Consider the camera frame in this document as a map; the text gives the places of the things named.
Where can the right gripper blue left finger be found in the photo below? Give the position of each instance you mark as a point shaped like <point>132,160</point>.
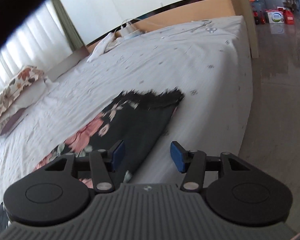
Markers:
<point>104,162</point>

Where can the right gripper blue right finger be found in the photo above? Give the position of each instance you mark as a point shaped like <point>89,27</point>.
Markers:
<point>190,163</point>

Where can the black floral pants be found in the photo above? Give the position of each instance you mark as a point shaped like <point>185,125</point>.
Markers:
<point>60,186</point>

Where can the white lower pillow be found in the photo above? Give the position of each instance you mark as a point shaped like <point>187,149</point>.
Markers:
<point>14,114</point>

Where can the white floral bed sheet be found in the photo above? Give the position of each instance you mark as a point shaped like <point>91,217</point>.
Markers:
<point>209,61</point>

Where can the floral top pillow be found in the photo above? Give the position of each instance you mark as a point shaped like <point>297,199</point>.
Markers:
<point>25,78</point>

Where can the white crumpled cloth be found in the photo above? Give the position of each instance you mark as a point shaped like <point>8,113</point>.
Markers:
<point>106,44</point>

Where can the green curtain right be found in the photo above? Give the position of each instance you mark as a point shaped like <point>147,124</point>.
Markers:
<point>73,38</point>

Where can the white sheer curtain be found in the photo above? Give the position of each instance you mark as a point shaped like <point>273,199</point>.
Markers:
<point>39,41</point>

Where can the white power adapter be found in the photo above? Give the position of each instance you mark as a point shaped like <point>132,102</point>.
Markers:
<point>129,31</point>

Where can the white carton box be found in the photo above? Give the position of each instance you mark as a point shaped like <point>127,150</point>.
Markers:
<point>274,16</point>

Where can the red container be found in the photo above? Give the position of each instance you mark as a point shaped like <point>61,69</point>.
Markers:
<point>288,16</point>

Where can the wooden bed frame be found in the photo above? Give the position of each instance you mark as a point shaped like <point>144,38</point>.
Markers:
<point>94,19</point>

